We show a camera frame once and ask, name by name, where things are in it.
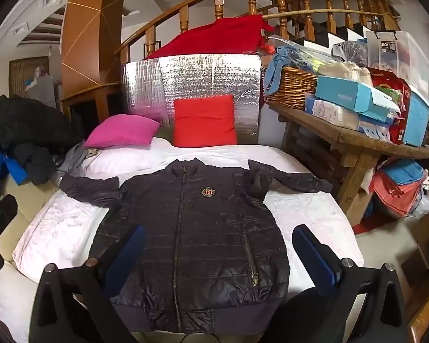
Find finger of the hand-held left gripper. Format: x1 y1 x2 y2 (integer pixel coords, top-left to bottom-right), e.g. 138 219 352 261
0 194 19 238

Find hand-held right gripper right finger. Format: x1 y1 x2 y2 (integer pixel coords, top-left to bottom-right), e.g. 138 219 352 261
268 224 409 343

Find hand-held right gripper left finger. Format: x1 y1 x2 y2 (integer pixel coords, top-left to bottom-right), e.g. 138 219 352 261
29 224 146 343

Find dark quilted jacket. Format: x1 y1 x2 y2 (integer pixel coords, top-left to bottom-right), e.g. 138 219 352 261
59 157 333 334

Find beige sofa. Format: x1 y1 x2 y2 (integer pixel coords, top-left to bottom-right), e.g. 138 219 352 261
0 175 65 294

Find white quilted bed blanket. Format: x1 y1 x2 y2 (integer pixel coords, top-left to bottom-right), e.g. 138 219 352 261
12 137 365 343

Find black jacket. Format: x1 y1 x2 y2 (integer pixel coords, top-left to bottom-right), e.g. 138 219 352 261
12 143 56 186

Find grey garment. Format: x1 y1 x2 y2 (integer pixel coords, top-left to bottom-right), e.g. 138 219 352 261
57 143 101 172

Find black coat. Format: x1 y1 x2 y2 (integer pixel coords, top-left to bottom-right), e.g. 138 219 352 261
0 95 77 151

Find salmon bag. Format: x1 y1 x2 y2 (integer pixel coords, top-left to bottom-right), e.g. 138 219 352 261
370 169 424 218

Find clear plastic bag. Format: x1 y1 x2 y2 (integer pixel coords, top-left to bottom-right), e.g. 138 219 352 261
411 189 429 218

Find wooden table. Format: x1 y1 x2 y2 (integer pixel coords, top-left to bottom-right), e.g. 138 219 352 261
266 100 429 215

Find pink pillow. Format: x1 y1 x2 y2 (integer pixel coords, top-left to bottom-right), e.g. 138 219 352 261
84 113 161 149

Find blue bag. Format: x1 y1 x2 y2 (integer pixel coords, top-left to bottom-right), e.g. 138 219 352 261
381 159 428 186

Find grey appliance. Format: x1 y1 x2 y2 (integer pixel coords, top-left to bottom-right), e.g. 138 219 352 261
32 75 58 108

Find dark wooden cabinet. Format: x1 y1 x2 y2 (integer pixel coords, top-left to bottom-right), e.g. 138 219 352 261
61 84 124 140

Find woven bamboo blind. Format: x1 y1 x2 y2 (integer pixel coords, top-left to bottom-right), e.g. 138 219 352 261
9 57 51 97

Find white printed paper pack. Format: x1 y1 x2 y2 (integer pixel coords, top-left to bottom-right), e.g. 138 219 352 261
357 114 392 140

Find patterned tissue pack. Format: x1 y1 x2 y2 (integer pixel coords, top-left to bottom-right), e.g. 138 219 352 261
305 98 362 129

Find red pillow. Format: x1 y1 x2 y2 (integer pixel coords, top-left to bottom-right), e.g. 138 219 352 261
172 95 238 148

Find light blue cardboard box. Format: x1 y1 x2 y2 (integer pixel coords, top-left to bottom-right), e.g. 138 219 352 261
315 75 401 124

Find light blue plastic bin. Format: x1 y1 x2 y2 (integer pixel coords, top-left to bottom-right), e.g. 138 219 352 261
402 89 429 147

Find wicker basket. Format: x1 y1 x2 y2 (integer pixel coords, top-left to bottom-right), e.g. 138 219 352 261
264 66 319 111

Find red gift box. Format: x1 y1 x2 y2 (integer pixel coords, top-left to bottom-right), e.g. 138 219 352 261
368 68 412 143

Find cream wrapped pack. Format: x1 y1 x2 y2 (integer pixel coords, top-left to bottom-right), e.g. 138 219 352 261
318 61 374 86

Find orange wooden column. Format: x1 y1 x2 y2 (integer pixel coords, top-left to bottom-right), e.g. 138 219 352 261
61 0 129 97

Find silver insulation mat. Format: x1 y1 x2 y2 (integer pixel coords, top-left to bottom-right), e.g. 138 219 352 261
121 53 262 145

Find blue cloth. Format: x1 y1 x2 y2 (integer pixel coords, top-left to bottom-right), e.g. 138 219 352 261
265 48 297 95

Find dark dotted plastic bag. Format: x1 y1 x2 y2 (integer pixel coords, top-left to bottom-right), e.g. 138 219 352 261
332 41 369 65

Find white staircase steps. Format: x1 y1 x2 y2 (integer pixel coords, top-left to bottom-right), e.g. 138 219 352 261
268 7 401 58

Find clear plastic storage box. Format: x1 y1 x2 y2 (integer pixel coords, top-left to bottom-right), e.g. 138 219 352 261
365 30 429 95

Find red cloth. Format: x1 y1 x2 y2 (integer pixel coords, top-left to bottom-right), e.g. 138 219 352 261
143 14 276 59

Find wooden stair railing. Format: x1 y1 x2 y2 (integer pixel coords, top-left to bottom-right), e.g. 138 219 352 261
114 0 401 65

